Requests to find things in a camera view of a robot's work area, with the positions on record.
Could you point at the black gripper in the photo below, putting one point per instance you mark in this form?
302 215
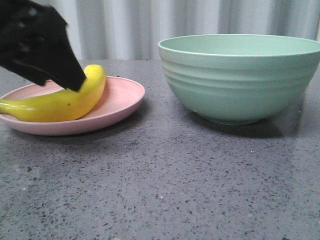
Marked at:
32 34

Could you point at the yellow banana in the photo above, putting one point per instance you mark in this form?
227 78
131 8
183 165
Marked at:
63 105

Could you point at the pink plate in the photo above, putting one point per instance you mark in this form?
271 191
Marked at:
121 97

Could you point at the green ribbed bowl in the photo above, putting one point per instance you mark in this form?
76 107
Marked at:
238 79

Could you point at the white pleated curtain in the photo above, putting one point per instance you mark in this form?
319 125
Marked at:
131 29

